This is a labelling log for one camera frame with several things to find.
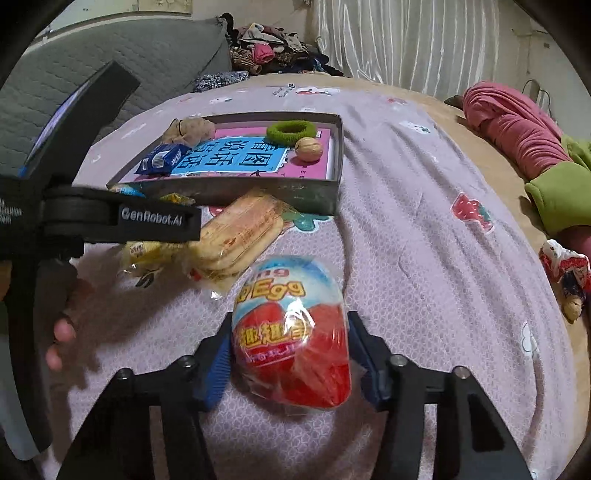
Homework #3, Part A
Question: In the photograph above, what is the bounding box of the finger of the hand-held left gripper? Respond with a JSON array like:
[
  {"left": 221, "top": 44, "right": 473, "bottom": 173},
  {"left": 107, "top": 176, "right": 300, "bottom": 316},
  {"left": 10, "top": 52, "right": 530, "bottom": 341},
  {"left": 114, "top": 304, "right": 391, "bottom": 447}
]
[
  {"left": 44, "top": 187, "right": 202, "bottom": 244},
  {"left": 21, "top": 60, "right": 140, "bottom": 185}
]

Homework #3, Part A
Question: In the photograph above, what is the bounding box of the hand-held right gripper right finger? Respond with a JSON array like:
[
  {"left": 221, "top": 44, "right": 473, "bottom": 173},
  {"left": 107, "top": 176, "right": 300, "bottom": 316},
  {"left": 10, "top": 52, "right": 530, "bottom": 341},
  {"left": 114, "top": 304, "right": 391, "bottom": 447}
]
[{"left": 346, "top": 310, "right": 534, "bottom": 480}]

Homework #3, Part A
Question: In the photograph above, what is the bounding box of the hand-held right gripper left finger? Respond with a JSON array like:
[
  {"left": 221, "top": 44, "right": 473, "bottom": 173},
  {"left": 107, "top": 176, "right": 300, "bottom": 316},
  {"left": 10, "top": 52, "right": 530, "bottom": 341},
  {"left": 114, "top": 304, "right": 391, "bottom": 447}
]
[{"left": 58, "top": 311, "right": 234, "bottom": 480}]

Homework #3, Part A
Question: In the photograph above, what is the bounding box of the yellow snack packet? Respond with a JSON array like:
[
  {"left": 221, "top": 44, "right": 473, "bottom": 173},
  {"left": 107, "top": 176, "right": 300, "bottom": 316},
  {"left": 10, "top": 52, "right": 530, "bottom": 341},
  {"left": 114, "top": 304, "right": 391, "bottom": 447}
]
[{"left": 119, "top": 191, "right": 197, "bottom": 278}]

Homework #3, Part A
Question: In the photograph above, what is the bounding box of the blue cookie packet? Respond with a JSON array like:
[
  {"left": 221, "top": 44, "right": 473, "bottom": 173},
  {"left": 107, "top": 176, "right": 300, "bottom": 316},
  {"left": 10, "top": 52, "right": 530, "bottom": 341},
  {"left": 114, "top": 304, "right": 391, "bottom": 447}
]
[{"left": 135, "top": 143, "right": 192, "bottom": 175}]

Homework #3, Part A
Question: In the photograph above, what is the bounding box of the orange wafer packet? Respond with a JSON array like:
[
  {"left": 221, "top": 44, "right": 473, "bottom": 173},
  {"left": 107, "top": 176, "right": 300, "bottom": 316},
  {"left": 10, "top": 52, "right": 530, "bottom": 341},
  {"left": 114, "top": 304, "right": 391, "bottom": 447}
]
[{"left": 187, "top": 189, "right": 301, "bottom": 301}]

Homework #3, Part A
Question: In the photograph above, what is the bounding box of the grey cardboard box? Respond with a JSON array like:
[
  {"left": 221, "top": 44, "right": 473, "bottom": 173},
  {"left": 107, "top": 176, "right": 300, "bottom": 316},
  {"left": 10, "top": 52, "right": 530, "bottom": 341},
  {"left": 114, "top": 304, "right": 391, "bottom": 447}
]
[{"left": 106, "top": 112, "right": 345, "bottom": 217}]

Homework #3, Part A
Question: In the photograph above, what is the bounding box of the green fuzzy hair ring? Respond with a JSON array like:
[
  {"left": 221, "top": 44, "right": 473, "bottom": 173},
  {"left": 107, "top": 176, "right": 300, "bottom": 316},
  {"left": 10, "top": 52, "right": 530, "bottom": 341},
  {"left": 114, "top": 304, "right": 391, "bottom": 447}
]
[{"left": 266, "top": 121, "right": 319, "bottom": 144}]

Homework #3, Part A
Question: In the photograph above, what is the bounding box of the walnut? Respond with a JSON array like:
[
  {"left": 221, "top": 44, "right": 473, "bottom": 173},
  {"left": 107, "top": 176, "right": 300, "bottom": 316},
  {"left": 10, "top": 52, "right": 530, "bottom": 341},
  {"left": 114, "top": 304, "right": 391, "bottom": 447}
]
[{"left": 294, "top": 137, "right": 323, "bottom": 162}]

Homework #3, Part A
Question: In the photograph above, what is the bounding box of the person's left hand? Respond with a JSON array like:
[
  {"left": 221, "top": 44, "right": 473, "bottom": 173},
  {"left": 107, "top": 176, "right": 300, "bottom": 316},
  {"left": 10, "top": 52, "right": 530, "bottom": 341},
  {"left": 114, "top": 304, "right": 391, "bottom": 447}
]
[{"left": 45, "top": 310, "right": 79, "bottom": 372}]

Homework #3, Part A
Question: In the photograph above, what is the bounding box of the grey quilted headboard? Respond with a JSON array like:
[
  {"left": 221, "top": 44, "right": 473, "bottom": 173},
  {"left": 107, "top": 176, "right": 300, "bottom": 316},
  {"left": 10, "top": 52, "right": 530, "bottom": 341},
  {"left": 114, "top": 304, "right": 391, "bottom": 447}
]
[{"left": 0, "top": 16, "right": 232, "bottom": 181}]

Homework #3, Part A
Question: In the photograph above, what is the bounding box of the pink and blue book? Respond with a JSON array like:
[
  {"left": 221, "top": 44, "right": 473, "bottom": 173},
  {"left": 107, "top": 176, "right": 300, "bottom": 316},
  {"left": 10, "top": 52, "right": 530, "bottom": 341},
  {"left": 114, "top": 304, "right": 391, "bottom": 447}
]
[{"left": 134, "top": 127, "right": 335, "bottom": 178}]

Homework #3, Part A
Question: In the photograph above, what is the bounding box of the pink printed blanket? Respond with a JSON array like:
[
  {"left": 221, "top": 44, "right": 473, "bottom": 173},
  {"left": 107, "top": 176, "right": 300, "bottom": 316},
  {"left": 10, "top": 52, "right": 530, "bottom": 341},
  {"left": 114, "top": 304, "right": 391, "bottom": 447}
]
[{"left": 46, "top": 85, "right": 583, "bottom": 480}]

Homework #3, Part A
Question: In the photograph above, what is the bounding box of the blue floral cloth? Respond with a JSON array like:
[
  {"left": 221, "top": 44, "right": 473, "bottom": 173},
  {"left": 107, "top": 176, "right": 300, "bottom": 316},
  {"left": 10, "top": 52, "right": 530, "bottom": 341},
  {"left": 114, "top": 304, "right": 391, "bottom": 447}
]
[{"left": 193, "top": 71, "right": 252, "bottom": 93}]

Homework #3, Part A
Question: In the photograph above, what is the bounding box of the pile of clothes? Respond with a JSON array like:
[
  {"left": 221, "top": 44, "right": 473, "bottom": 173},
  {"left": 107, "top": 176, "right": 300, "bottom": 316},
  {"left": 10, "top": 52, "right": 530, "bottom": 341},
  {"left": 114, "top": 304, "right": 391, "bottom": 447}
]
[{"left": 222, "top": 13, "right": 345, "bottom": 77}]

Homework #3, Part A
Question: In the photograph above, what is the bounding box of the small cloth doll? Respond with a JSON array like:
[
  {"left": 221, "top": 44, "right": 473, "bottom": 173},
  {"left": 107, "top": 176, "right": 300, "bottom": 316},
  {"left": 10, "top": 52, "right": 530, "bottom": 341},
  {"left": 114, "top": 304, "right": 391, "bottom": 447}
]
[{"left": 539, "top": 239, "right": 591, "bottom": 323}]

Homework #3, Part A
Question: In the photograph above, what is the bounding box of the green fleece cloth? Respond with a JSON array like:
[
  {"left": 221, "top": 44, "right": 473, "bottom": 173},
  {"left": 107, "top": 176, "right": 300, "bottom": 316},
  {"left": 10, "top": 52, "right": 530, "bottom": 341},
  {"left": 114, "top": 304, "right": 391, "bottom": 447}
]
[{"left": 525, "top": 134, "right": 591, "bottom": 236}]

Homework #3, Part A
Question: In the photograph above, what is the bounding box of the pink quilt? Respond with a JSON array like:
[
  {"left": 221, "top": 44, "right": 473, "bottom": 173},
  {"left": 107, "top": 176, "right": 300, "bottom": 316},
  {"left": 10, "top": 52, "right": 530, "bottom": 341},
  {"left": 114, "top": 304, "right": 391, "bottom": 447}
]
[{"left": 463, "top": 82, "right": 591, "bottom": 259}]

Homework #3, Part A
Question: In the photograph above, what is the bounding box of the white curtain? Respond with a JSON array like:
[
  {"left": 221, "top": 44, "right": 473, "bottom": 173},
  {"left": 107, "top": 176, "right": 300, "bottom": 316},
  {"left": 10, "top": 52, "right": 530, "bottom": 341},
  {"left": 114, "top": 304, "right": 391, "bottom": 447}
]
[{"left": 309, "top": 0, "right": 502, "bottom": 93}]

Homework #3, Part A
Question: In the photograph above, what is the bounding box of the white metal rack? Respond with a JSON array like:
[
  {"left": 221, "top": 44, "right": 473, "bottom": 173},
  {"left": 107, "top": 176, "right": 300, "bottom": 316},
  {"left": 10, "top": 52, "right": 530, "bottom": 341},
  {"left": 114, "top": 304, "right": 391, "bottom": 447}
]
[{"left": 522, "top": 78, "right": 555, "bottom": 112}]

